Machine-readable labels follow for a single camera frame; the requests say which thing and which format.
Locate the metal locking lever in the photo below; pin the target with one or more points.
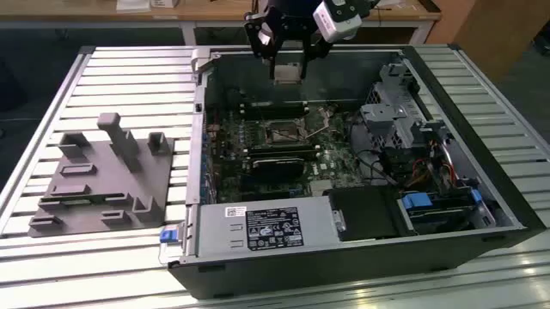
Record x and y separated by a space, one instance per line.
319 131

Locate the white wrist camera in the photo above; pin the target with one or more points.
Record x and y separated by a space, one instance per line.
336 19

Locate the silver CPU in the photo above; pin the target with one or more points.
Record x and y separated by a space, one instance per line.
287 73

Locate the wooden cabinet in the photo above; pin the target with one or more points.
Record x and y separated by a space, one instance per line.
494 32

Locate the black graphics card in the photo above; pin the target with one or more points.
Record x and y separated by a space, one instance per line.
276 167

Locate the blue case latch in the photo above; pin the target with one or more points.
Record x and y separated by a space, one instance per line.
168 235

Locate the small silver heatsink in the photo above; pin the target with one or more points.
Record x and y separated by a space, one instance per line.
321 187

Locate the green motherboard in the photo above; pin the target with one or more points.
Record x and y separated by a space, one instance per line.
339 154

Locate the green RAM stick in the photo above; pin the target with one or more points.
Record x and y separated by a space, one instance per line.
77 200

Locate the grey parts rack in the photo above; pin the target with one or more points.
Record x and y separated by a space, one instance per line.
107 180

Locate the black plastic shroud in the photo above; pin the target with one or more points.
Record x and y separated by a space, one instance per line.
364 212

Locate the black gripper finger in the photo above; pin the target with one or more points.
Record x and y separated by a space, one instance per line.
315 48
260 48

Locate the hard disk in blue carrier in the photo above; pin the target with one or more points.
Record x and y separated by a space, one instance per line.
414 201

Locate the black PC case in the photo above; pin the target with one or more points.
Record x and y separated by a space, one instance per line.
343 273

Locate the grey power supply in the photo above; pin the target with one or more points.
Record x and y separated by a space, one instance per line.
219 225

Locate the white labelled box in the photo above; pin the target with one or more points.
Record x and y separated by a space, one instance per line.
164 3

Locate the grey metal drive cage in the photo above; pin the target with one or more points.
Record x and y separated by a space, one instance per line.
402 128

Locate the CPU socket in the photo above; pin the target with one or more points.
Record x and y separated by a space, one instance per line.
285 132

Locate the white papers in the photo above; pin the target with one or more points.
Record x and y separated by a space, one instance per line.
395 4

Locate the blue plastic tab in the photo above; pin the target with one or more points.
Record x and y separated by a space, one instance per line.
475 197

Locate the wooden desk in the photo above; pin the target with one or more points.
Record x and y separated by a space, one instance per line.
85 16

